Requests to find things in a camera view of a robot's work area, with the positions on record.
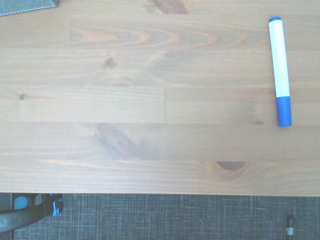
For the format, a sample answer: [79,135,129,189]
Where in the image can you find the blue and white marker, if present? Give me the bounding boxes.
[268,16,293,128]

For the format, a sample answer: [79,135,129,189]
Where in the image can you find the grey fabric pen holder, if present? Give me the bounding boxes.
[0,0,60,17]

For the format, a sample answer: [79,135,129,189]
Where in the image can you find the black and blue headphones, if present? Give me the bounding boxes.
[0,192,64,235]

